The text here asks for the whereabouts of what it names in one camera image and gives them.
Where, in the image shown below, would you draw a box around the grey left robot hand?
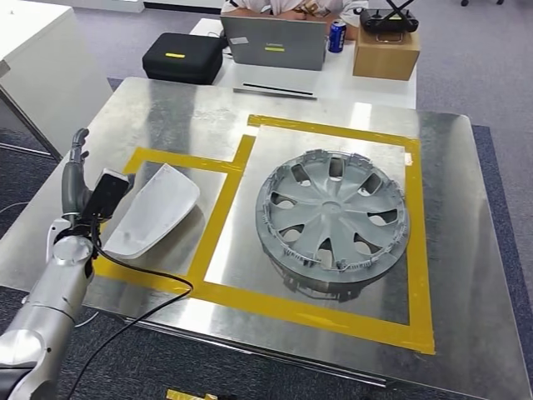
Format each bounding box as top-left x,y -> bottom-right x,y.
61,127 -> 93,218

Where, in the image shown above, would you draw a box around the white curved plastic part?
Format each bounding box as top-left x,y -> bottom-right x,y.
102,162 -> 201,261

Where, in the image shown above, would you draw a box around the steel workbench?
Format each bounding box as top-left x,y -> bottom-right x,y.
0,77 -> 533,400

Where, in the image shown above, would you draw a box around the black zip case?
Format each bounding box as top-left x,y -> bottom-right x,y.
142,32 -> 225,86

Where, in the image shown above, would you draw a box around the flat silver device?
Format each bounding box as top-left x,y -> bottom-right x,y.
232,81 -> 318,101

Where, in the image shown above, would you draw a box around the grey laptop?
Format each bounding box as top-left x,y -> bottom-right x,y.
219,14 -> 329,73

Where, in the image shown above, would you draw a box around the grey wheel hubcap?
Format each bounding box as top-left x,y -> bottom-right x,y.
255,148 -> 411,303

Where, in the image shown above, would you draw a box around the person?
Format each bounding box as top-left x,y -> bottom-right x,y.
219,0 -> 369,42

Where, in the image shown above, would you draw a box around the white desk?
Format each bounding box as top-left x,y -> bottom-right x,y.
189,17 -> 418,110

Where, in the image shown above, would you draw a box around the blue drink can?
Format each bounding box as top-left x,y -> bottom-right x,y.
327,19 -> 347,54

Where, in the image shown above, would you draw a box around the brown cardboard box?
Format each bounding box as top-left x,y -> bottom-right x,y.
353,24 -> 421,83

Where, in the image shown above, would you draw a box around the black remote controller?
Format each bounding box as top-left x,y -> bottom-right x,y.
360,0 -> 420,34

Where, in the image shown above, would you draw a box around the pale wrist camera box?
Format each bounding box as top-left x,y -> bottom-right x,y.
81,167 -> 130,222

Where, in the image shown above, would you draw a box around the white floor cable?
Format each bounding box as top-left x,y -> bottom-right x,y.
74,310 -> 100,329

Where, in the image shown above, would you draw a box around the black camera cable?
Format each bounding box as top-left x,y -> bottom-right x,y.
66,217 -> 195,400

